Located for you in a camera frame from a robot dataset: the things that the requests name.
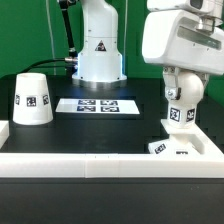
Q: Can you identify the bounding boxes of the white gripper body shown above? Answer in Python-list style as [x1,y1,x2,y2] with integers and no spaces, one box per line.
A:
[142,10,224,75]

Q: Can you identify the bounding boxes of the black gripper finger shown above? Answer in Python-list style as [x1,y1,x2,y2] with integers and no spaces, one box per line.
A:
[163,66,181,100]
[199,73,210,87]

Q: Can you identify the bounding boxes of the white lamp bulb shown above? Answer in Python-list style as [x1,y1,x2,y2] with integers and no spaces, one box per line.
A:
[167,72,204,128]

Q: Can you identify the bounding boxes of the white lamp base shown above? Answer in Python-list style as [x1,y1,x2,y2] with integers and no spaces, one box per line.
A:
[148,119,204,156]

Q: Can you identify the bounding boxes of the white lamp shade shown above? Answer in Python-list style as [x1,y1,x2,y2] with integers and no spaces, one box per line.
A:
[13,73,53,125]

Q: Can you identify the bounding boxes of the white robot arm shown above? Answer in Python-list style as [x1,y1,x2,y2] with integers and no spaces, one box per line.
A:
[58,0,224,101]

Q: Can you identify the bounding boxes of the white marker sheet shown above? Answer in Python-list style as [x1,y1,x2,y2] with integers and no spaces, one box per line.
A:
[56,98,139,115]

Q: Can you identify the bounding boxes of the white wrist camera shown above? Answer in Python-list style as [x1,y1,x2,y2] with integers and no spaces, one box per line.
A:
[147,0,215,13]

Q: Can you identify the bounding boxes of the white fence frame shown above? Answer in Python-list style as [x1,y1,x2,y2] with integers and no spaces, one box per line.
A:
[0,120,224,179]

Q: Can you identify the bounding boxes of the black cable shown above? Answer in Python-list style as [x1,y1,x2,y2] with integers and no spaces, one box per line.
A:
[20,57,80,74]

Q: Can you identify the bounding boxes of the grey cable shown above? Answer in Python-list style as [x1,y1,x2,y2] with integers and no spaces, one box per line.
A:
[45,0,57,76]

